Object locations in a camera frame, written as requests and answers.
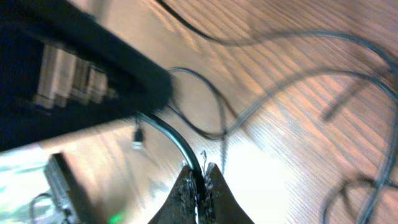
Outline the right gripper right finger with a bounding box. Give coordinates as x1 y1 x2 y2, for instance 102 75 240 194
198 162 254 224

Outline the black usb cable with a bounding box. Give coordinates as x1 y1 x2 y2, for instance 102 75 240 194
155 0 398 224
131 67 240 181

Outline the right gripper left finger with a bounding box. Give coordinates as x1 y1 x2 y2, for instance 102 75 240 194
148 166 197 224

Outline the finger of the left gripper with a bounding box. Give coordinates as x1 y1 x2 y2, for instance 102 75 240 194
1 0 173 151

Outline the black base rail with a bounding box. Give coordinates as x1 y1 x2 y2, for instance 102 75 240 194
29 152 101 224

